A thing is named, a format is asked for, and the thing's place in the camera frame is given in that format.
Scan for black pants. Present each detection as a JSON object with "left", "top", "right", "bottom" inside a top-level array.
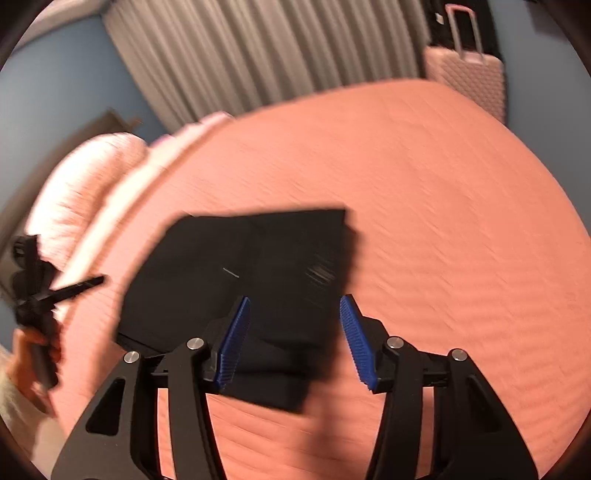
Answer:
[{"left": 115, "top": 208, "right": 356, "bottom": 413}]

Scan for grey sleeve forearm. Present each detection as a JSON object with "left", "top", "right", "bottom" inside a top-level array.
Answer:
[{"left": 0, "top": 350, "right": 66, "bottom": 476}]

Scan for left hand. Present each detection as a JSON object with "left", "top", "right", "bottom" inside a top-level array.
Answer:
[{"left": 6, "top": 326, "right": 61, "bottom": 402}]

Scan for pink dotted pillow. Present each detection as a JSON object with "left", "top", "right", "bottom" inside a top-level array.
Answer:
[{"left": 24, "top": 133, "right": 147, "bottom": 271}]

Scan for dark bed headboard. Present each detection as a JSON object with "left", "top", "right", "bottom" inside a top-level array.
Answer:
[{"left": 1, "top": 109, "right": 143, "bottom": 307}]

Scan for light pink blanket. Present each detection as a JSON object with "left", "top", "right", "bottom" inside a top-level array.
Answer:
[{"left": 52, "top": 112, "right": 233, "bottom": 287}]

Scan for salmon quilted bedspread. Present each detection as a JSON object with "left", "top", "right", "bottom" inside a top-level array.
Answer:
[{"left": 52, "top": 80, "right": 590, "bottom": 474}]

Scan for grey pleated curtain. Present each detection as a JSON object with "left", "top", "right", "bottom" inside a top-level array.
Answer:
[{"left": 102, "top": 0, "right": 431, "bottom": 131}]

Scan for pink hard-shell suitcase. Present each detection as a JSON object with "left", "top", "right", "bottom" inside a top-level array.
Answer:
[{"left": 423, "top": 4, "right": 507, "bottom": 123}]

